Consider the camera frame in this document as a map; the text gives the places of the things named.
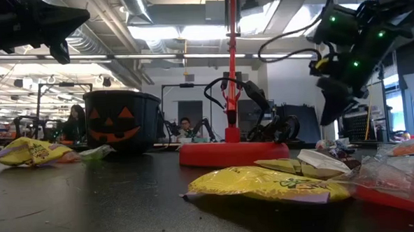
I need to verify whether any red desk lamp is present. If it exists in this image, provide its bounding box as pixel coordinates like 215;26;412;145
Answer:
172;0;291;170

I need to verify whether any black lamp power cable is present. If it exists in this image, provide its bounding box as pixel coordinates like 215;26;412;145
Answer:
203;73;302;147

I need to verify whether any orange candy clear wrapper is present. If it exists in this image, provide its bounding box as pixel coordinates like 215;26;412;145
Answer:
376;136;414;158

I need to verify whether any red candy clear wrapper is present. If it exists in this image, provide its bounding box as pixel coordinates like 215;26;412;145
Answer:
348;152;414;219

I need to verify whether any chocolate bar white-ended wrapper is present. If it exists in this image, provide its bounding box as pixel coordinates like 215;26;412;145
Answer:
297;146;353;177

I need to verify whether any black perforated crate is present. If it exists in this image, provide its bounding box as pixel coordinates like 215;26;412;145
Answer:
341;105;373;143

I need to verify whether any person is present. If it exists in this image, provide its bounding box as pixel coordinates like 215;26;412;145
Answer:
174;116;194;139
61;103;87;144

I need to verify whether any clear green candy wrapper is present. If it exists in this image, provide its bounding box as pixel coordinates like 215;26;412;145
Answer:
77;143;117;162

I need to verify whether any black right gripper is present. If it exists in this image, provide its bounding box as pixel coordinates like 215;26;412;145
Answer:
308;26;414;126

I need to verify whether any brown chocolate candy wrapper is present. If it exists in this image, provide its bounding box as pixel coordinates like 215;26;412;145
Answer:
329;146;363;171

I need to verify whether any yellow hanging cable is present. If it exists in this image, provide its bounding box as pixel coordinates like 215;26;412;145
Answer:
362;84;377;141

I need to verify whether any black jack-o-lantern bucket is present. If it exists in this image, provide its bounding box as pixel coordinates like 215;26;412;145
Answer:
82;87;164;157

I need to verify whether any black background panel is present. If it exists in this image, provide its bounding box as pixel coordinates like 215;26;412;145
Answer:
274;102;323;145

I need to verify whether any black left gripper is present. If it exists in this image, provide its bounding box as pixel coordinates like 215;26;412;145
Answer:
0;0;93;68

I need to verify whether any black background rig frame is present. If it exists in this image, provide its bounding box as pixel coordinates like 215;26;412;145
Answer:
159;81;215;133
34;80;95;121

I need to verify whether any long ceiling light bar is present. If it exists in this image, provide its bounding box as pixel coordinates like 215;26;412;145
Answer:
0;39;320;73

